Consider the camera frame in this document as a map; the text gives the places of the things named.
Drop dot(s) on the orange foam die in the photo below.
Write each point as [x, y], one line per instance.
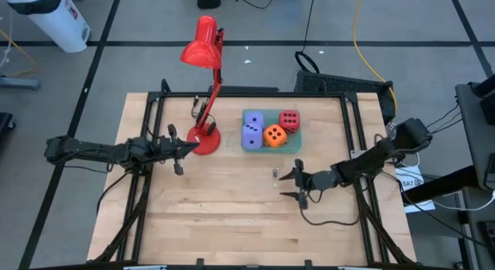
[275, 136]

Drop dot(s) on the red foam die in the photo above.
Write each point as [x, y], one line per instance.
[289, 121]

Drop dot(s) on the grey floor stand base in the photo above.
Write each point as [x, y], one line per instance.
[19, 83]

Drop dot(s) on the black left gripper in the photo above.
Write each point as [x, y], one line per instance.
[166, 148]

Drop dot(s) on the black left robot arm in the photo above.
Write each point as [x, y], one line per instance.
[96, 152]

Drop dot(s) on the grey desk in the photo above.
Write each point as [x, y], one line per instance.
[472, 138]

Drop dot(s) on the white paper label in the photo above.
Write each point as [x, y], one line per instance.
[412, 183]

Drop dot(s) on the purple foam die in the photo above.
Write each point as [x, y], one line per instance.
[255, 118]
[251, 137]

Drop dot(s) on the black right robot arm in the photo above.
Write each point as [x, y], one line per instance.
[379, 154]

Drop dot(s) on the black mesh computer case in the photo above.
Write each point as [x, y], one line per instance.
[340, 84]

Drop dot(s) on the white cylindrical bin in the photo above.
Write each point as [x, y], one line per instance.
[54, 18]

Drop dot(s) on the black aluminium rig frame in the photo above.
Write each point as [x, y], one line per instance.
[251, 95]

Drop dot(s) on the black caster wheel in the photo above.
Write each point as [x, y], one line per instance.
[5, 123]

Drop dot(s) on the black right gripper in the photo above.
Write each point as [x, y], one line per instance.
[317, 180]

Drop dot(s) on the red desk lamp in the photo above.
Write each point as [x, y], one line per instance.
[203, 45]

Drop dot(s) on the teal translucent plastic tray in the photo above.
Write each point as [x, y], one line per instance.
[295, 144]

